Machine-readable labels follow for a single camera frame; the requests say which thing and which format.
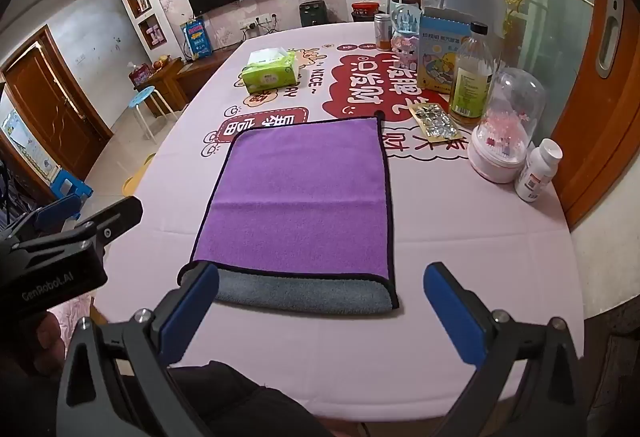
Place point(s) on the wooden sliding door frame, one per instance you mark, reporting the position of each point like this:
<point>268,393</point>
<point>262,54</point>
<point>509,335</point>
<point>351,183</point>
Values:
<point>590,127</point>

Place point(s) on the blue round stool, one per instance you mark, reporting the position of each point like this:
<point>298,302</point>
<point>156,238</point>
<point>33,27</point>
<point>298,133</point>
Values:
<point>142,96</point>

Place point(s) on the person's left hand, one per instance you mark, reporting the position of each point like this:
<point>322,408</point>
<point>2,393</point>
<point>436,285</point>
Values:
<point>47,337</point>

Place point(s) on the brown wooden door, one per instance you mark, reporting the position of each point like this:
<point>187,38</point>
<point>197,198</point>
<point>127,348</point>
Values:
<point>50,102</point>

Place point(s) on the green tissue pack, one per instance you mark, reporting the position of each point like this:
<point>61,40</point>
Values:
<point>267,74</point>

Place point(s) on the glass dome with pink flowers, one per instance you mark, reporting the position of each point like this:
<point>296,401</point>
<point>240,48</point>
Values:
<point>505,137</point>

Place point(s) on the black countertop appliance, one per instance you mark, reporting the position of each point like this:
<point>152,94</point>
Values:
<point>314,14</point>

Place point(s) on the person's dark clothing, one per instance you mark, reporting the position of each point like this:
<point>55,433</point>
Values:
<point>240,402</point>

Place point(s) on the yellow plastic stool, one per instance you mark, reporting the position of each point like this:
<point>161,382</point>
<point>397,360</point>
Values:
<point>137,177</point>

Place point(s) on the blue and yellow carton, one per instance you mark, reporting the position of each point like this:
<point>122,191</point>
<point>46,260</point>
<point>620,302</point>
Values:
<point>437,57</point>

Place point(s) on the red gift box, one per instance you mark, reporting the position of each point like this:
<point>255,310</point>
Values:
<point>141,74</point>

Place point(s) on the silver drink can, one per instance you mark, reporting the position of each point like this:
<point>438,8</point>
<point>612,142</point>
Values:
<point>382,32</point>

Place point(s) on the brown wooden low cabinet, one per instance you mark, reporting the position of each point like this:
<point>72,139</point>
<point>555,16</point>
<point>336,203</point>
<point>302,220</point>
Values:
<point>170,82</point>

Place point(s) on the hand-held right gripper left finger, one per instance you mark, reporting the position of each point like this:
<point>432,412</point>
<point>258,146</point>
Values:
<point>192,312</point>

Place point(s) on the blue printed box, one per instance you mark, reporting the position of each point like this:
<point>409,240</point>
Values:
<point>196,39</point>

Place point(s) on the white pill bottle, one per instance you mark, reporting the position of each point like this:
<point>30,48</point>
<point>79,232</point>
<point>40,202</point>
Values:
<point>537,172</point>

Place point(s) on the blue printed jar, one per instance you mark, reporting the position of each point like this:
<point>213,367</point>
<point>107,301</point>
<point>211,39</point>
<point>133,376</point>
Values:
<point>405,16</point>

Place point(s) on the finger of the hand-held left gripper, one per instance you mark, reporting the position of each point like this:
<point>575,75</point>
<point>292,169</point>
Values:
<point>107,218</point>
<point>57,211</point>

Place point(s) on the colourful wall chart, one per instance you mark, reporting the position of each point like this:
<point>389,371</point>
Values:
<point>27,147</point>

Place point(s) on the foil blister pack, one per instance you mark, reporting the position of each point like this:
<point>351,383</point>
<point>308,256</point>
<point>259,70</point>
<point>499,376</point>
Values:
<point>435,122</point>

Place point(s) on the red cooking pot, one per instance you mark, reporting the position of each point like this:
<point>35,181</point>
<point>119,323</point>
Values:
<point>365,10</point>

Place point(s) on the clear bottle with amber liquid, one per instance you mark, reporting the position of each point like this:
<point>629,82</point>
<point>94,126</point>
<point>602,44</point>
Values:
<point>470,82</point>

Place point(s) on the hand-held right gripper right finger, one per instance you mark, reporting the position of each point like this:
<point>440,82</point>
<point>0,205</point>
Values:
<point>455,317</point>

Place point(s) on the purple towel with grey underside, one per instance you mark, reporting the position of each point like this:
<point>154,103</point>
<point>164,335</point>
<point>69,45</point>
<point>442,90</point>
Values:
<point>300,197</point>

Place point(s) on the small blue plastic stool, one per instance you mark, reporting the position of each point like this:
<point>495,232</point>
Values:
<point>72,184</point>

